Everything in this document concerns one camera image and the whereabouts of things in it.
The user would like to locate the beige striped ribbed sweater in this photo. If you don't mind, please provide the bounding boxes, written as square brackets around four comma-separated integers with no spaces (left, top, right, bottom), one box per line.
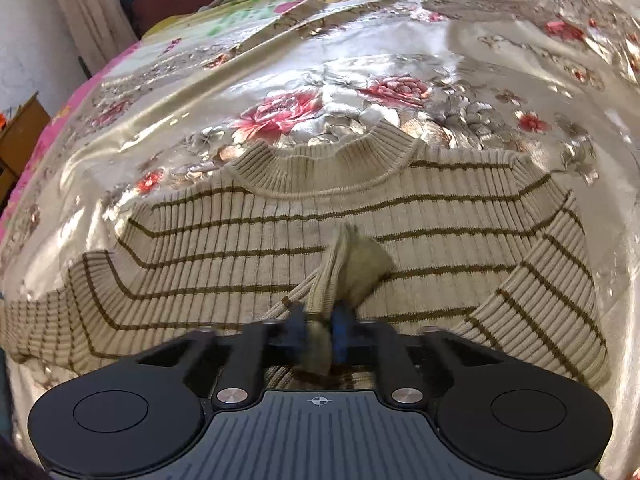
[1,124,608,386]

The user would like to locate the wooden side cabinet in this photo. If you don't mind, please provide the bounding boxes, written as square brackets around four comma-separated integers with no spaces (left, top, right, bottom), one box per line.
[0,93,50,200]

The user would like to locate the floral satin bedspread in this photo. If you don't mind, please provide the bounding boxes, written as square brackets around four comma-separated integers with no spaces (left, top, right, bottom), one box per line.
[1,0,639,479]

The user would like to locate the beige curtain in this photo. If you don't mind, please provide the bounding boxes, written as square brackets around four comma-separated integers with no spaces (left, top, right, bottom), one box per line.
[58,0,137,74]

